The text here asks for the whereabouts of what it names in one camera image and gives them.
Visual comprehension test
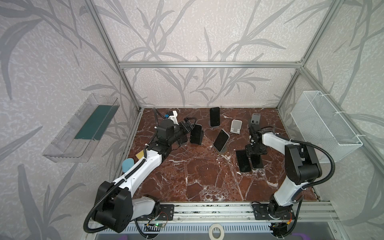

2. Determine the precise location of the white phone stand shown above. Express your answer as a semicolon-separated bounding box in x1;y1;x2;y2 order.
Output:
230;120;243;135

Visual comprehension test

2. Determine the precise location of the clear plastic wall bin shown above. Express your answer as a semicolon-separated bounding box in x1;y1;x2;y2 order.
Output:
43;94;120;163

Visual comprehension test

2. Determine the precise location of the yellow sponge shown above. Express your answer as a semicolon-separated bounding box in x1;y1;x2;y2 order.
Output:
136;150;144;160

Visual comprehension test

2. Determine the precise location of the black phone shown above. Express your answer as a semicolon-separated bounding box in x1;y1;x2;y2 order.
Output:
210;107;221;128
236;150;252;173

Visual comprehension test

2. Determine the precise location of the green-edged phone on stand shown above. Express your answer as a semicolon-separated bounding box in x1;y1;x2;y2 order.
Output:
190;124;204;145

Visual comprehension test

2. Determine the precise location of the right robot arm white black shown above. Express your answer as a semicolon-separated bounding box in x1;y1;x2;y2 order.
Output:
245;124;336;219

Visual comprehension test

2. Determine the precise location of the white-edged phone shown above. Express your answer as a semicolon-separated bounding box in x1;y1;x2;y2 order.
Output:
250;155;264;170

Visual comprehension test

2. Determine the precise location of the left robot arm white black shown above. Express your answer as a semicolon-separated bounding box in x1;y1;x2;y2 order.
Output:
83;117;197;234

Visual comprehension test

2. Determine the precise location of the grey phone stand rear right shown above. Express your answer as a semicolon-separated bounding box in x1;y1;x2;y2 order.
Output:
250;113;261;125

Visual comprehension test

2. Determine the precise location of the white wire mesh basket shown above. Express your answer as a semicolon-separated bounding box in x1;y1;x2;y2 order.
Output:
291;91;363;162

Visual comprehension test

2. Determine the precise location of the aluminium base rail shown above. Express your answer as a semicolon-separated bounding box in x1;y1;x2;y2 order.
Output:
154;202;340;224

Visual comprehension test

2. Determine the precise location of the white tape roll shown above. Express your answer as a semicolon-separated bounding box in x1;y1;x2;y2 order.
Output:
209;223;225;240

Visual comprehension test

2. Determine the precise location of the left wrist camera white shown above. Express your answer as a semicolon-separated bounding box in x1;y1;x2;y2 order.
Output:
165;110;179;125

